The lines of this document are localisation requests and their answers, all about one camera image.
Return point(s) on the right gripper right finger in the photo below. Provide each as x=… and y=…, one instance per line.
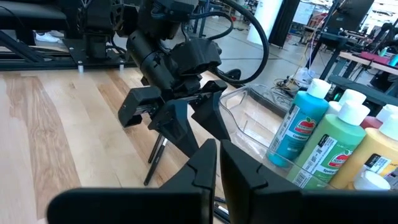
x=295, y=208

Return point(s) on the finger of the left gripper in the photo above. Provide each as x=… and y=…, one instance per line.
x=213, y=115
x=175, y=121

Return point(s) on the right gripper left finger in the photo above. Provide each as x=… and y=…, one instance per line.
x=140, y=205

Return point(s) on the clear plastic bin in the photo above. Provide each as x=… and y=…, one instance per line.
x=248, y=124

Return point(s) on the green paint bottle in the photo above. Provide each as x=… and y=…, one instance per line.
x=329, y=146

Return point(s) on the small yellow paint bottle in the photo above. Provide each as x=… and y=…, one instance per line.
x=370, y=182

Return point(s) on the teal paint bottle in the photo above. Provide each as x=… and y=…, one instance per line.
x=298, y=124

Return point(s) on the large yellow paint bottle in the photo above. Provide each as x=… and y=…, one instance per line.
x=370, y=149

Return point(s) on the red paint bottle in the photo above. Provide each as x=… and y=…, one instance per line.
x=373, y=121

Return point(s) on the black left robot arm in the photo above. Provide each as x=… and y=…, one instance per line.
x=149, y=46

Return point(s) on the white pillar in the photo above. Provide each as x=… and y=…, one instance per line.
x=264, y=21

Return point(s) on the person's white shoe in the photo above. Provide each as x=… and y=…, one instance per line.
x=46, y=37

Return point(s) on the black cabinet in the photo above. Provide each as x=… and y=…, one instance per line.
x=284, y=23

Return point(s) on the grey desk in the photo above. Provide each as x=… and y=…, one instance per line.
x=31, y=15

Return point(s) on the wooden background table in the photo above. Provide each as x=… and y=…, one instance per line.
x=373, y=63

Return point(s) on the black aluminium table frame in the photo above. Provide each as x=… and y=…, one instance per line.
x=37, y=63

